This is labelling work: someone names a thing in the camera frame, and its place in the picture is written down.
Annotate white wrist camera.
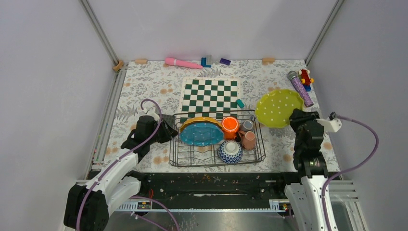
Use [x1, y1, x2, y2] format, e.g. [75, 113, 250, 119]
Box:
[316, 112, 342, 133]
[145, 108, 160, 121]

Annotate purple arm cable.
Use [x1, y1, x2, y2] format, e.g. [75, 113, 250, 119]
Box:
[321, 115, 380, 231]
[75, 99, 181, 231]

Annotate teal dotted plate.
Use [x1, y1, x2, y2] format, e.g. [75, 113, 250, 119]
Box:
[180, 122, 224, 147]

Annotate blue grey mug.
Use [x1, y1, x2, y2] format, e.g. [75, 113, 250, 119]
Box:
[239, 116, 255, 132]

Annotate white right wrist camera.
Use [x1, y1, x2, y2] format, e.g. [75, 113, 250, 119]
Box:
[316, 112, 342, 133]

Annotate blue grey lego bricks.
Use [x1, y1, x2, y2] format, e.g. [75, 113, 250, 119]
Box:
[201, 55, 212, 68]

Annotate floral tablecloth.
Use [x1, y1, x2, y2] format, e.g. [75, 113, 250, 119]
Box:
[98, 60, 306, 173]

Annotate green white chessboard mat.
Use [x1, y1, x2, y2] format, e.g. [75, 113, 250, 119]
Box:
[176, 77, 241, 123]

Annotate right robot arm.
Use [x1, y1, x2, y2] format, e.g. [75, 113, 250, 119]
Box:
[276, 109, 339, 231]

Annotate purple lego brick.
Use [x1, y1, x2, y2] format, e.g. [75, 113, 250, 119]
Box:
[219, 58, 231, 65]

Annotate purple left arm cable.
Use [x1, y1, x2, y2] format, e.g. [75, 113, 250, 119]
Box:
[75, 99, 181, 231]

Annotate wooden corner block left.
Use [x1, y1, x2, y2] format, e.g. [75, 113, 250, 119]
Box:
[112, 60, 124, 72]

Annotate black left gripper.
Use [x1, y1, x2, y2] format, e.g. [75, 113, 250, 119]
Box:
[147, 117, 178, 144]

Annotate purple glitter microphone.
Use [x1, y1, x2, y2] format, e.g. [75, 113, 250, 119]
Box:
[287, 71, 314, 107]

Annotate orange dotted plate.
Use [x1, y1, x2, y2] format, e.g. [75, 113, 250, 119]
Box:
[179, 116, 222, 132]

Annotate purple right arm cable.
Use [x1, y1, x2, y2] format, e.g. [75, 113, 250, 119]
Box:
[321, 115, 380, 231]

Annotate wooden block back left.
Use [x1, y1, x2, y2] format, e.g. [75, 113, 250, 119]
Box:
[134, 59, 148, 64]

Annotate grey lego baseplate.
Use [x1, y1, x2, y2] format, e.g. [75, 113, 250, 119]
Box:
[162, 114, 176, 128]

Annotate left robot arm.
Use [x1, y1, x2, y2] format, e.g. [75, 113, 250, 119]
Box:
[63, 115, 177, 231]

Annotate wooden block back right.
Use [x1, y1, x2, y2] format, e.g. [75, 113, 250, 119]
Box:
[261, 57, 276, 65]

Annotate orange mug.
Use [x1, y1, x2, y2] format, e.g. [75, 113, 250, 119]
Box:
[221, 116, 240, 140]

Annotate metal wire dish rack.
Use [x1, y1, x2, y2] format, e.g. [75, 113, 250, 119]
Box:
[170, 109, 266, 167]

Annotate lime green dotted plate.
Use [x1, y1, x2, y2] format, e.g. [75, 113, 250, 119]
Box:
[255, 89, 304, 128]

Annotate pink cylindrical toy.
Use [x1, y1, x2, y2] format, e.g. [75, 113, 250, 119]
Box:
[165, 57, 203, 69]

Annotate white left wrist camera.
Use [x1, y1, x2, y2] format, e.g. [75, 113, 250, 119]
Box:
[145, 108, 160, 121]

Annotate pink mug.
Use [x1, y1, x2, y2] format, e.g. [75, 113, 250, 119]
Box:
[236, 130, 256, 150]

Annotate teal rectangular block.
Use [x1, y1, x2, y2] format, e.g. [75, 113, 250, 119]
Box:
[236, 99, 245, 109]

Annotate blue white patterned bowl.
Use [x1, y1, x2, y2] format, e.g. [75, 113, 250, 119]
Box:
[217, 140, 243, 164]

